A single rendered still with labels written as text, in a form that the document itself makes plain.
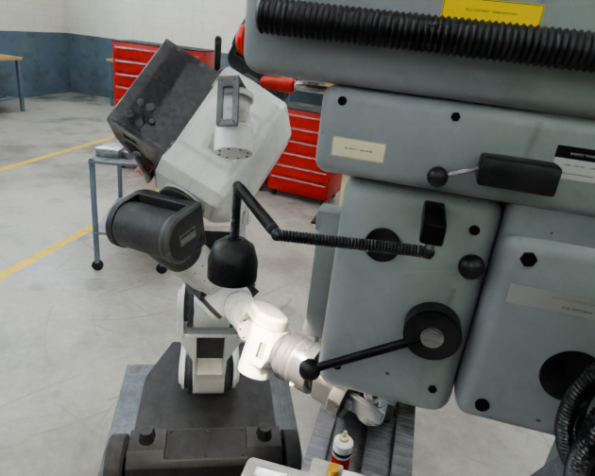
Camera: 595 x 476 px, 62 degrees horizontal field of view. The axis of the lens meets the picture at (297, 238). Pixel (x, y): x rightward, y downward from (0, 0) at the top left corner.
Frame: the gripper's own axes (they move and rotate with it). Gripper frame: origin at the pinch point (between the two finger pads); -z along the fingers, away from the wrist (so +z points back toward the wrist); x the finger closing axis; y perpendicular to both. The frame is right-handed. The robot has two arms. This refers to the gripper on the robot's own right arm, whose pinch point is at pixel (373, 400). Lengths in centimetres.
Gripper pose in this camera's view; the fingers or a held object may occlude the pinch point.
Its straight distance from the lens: 86.4
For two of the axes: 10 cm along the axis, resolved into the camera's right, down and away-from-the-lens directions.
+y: -1.1, 9.1, 3.9
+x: 5.7, -2.6, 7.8
